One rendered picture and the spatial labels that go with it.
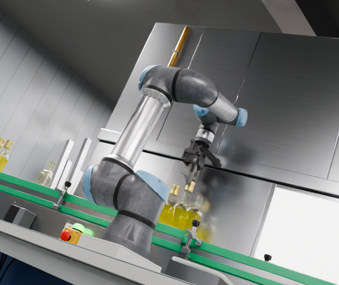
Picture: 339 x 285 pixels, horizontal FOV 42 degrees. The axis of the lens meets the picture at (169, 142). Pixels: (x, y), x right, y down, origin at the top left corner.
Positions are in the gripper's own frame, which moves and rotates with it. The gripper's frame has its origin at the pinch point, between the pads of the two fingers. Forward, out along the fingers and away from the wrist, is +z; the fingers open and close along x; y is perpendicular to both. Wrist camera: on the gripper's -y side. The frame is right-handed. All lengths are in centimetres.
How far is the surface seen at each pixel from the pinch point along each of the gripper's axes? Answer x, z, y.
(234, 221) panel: -12.2, 7.4, -19.1
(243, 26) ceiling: -89, -158, 47
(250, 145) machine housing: -15.1, -29.7, -14.0
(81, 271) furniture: 55, 49, -4
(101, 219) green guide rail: 14.1, 28.0, 24.2
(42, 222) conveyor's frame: 16, 37, 49
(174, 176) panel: -11.7, -5.2, 14.4
